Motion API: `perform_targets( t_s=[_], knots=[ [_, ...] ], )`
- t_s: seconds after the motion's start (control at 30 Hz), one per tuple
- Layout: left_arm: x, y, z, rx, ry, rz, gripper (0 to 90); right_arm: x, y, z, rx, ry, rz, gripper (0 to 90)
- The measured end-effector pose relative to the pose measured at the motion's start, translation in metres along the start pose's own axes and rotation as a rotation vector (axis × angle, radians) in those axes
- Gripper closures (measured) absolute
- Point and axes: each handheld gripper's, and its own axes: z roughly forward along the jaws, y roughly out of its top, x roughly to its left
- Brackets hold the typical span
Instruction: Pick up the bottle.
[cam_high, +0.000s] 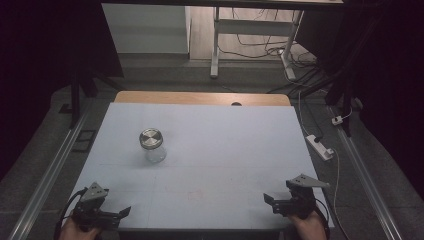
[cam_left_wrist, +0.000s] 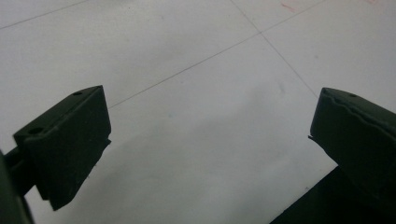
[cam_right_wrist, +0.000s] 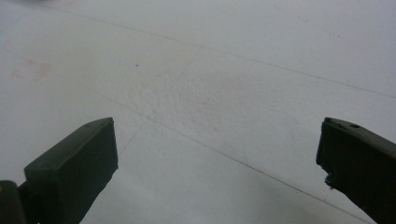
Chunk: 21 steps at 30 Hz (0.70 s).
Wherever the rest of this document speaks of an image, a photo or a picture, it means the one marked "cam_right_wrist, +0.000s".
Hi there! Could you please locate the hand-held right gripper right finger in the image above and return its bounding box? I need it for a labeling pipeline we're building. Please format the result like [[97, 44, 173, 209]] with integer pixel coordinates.
[[316, 117, 396, 224]]

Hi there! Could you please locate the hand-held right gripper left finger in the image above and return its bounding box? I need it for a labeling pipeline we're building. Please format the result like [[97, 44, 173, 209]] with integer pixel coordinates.
[[18, 117, 119, 224]]

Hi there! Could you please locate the white table mat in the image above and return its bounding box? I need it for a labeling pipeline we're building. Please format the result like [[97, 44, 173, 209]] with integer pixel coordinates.
[[0, 0, 396, 224]]

